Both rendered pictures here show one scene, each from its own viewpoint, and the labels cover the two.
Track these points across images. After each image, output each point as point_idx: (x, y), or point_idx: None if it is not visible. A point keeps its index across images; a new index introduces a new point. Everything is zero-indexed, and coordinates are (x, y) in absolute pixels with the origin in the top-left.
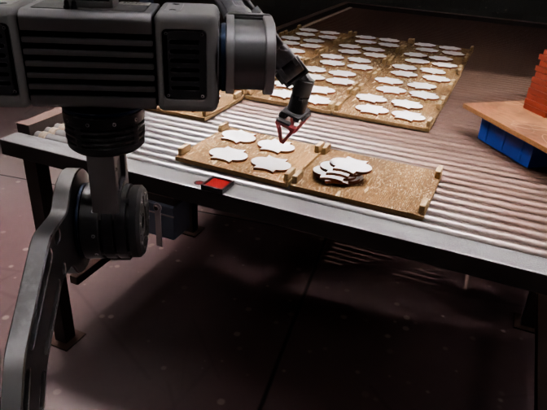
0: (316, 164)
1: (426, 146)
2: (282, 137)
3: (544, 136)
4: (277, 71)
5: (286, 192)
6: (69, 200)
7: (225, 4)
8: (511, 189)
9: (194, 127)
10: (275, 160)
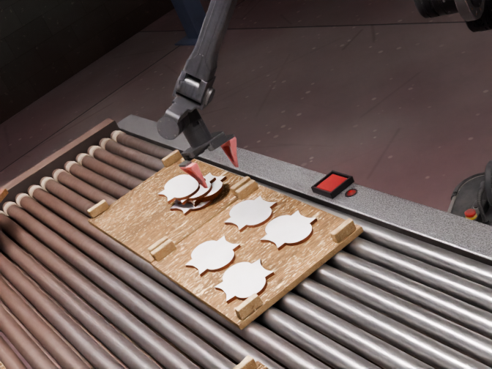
0: (198, 222)
1: (19, 296)
2: (233, 159)
3: None
4: (214, 76)
5: (265, 184)
6: None
7: None
8: (56, 214)
9: (290, 345)
10: (240, 217)
